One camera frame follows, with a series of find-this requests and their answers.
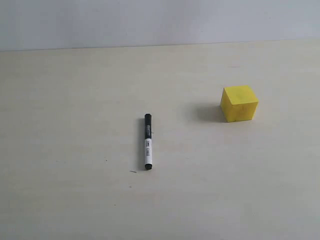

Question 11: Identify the black white whiteboard marker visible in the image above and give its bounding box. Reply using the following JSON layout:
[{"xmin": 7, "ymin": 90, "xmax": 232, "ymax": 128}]
[{"xmin": 144, "ymin": 113, "xmax": 153, "ymax": 170}]

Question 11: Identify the yellow foam cube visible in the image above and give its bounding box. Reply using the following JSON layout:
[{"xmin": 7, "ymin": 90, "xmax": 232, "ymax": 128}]
[{"xmin": 220, "ymin": 85, "xmax": 259, "ymax": 123}]

